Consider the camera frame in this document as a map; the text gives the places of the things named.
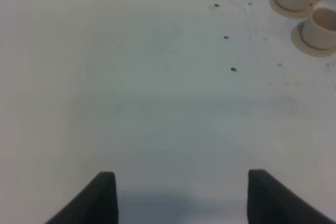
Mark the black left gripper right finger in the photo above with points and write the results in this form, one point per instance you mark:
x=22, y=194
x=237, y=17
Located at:
x=269, y=201

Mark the beige cup saucer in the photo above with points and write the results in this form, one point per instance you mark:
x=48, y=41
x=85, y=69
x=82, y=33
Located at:
x=290, y=14
x=296, y=38

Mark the far beige cup saucer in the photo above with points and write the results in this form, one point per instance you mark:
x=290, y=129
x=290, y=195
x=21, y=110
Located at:
x=290, y=14

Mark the near beige teacup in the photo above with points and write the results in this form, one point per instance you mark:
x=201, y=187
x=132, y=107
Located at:
x=319, y=29

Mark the near beige cup saucer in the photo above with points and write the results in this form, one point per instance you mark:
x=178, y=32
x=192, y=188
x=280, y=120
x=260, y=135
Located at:
x=296, y=38

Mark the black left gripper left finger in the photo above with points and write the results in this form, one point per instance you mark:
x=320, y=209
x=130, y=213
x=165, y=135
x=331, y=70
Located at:
x=96, y=203

